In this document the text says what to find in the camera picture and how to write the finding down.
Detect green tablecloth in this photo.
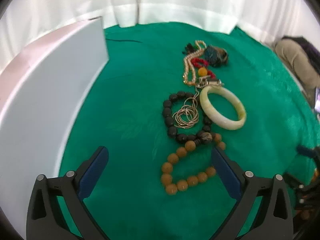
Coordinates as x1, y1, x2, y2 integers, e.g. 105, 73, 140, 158
57, 22, 316, 240

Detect red bead bracelet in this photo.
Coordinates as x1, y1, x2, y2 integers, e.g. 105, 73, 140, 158
192, 58, 216, 78

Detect white jewelry box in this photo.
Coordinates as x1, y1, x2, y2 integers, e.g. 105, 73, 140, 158
0, 16, 110, 240

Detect white curtain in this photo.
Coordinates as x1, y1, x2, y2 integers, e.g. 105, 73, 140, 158
0, 0, 320, 67

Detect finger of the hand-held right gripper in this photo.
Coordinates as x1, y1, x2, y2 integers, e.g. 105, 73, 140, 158
297, 145, 320, 158

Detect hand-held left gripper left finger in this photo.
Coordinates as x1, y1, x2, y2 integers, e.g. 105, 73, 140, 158
26, 146, 110, 240

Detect thin silver rings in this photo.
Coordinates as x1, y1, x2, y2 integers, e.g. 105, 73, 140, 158
172, 85, 200, 129

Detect amber pearl necklace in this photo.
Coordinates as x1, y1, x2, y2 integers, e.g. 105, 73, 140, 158
183, 40, 208, 85

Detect black tassel ornament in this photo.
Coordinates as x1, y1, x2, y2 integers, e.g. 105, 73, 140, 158
182, 43, 198, 55

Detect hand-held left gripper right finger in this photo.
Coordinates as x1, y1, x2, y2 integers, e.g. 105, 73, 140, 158
211, 146, 294, 240

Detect lit phone screen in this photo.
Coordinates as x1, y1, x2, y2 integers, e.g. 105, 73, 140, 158
314, 87, 320, 113

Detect beige trousers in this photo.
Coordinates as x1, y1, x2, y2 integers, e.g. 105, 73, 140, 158
275, 39, 320, 98

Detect pale jade bangle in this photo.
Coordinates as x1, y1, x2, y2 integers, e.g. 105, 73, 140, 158
199, 86, 247, 130

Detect silver metal pendant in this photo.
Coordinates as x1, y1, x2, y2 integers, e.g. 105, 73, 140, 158
195, 76, 223, 89

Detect black bead bracelet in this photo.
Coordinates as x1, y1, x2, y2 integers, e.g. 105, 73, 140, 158
162, 92, 213, 145

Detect brown wooden bead bracelet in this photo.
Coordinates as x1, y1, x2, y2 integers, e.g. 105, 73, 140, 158
160, 133, 226, 194

